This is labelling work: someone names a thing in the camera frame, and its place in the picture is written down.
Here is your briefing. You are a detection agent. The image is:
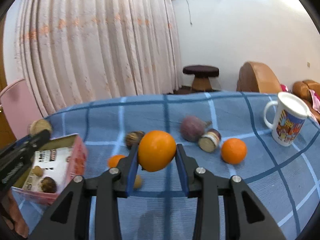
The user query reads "white printed mug with lid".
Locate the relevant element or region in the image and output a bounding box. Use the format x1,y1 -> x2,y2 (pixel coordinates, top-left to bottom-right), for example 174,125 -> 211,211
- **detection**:
263,92 -> 310,147

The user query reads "brown leather armchair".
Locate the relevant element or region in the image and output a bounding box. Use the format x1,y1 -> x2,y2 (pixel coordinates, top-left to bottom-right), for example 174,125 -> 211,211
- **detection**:
236,61 -> 282,94

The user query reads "pink floral cushion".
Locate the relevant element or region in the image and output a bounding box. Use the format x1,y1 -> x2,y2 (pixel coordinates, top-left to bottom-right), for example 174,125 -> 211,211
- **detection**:
309,89 -> 320,114

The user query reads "person's left hand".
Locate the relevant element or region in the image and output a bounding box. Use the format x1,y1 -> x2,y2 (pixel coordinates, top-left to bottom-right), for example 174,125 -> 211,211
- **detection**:
1,190 -> 29,238

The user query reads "purple passion fruit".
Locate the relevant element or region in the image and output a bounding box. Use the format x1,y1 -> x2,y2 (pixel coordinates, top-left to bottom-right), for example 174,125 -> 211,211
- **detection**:
180,116 -> 212,142

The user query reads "air conditioner power cord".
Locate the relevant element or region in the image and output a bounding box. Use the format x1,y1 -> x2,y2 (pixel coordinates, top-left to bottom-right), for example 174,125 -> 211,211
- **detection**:
184,0 -> 193,26

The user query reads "dark brown water chestnut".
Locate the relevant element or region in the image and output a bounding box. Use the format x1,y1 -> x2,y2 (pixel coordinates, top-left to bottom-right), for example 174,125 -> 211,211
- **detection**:
125,131 -> 145,149

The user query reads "brown water chestnut in box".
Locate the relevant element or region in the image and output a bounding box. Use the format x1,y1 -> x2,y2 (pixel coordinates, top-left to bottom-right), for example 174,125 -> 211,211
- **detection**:
40,177 -> 57,193

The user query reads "pink floral curtain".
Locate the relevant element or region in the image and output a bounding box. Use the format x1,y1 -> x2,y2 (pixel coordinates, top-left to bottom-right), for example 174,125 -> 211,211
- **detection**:
15,0 -> 182,116

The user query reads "large orange fruit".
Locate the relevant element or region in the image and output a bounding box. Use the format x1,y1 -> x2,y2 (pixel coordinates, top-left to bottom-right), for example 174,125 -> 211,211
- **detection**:
138,130 -> 176,172

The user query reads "dark round stool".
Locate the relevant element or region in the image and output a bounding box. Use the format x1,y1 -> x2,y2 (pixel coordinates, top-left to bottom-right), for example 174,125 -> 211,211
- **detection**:
183,65 -> 220,92

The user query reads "pink tin box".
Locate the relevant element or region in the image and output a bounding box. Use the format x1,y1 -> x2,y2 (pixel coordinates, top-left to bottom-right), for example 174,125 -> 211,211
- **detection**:
12,134 -> 88,205

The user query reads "small yellow longan fruit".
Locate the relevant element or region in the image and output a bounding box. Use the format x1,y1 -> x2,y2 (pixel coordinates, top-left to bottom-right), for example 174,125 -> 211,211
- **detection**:
133,175 -> 143,190

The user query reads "brown leather sofa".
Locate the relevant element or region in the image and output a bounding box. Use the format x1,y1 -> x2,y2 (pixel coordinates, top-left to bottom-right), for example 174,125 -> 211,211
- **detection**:
292,80 -> 319,122

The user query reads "round orange tangerine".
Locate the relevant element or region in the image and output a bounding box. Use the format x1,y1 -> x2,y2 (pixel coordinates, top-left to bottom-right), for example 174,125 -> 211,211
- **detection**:
221,138 -> 247,165

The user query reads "small orange tangerine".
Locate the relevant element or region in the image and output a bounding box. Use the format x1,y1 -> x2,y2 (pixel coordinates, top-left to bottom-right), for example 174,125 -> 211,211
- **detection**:
107,154 -> 126,168

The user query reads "wooden door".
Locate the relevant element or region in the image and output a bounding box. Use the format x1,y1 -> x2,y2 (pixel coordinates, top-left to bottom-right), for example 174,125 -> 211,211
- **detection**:
0,22 -> 17,148

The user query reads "small tan fruit in box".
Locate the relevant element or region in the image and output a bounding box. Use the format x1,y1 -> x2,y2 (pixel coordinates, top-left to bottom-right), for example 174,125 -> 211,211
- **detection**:
32,166 -> 44,177

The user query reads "pink tin lid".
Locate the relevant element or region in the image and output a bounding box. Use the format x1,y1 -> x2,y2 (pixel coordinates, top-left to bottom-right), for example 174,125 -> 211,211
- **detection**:
1,79 -> 43,139

